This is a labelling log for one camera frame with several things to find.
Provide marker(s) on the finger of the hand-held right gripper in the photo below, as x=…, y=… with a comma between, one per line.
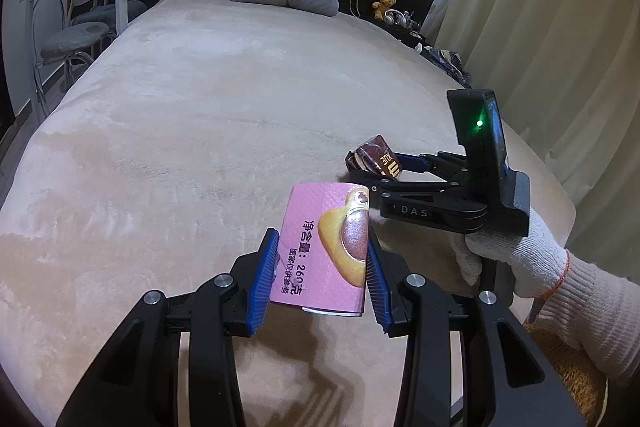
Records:
x=410, y=188
x=417, y=162

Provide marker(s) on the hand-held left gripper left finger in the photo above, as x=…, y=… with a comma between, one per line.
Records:
x=262, y=279

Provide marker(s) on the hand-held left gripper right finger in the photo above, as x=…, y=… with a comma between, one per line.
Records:
x=377, y=287

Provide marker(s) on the brown foil packet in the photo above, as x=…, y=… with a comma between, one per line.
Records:
x=372, y=157

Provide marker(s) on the pink paw print snack box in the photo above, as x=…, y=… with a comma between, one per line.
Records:
x=310, y=247

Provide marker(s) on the person's right hand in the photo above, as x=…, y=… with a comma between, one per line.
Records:
x=530, y=262

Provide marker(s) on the patterned dark cloth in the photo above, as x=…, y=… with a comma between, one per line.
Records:
x=447, y=62

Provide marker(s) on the black nightstand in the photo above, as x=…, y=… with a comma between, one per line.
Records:
x=405, y=34

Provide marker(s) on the white headphones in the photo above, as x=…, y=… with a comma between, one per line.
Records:
x=395, y=18

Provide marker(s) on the brown teddy bear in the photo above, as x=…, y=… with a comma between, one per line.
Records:
x=385, y=4

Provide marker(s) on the beige curtain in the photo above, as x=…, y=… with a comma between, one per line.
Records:
x=550, y=57

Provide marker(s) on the beige plush bed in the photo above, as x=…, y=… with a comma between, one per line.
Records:
x=200, y=107

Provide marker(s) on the brown shaggy rug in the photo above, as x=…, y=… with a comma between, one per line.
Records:
x=570, y=377

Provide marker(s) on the metal chair with grey cushion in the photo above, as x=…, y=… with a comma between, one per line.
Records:
x=75, y=37

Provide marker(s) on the white back chair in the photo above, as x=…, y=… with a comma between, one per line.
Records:
x=110, y=12

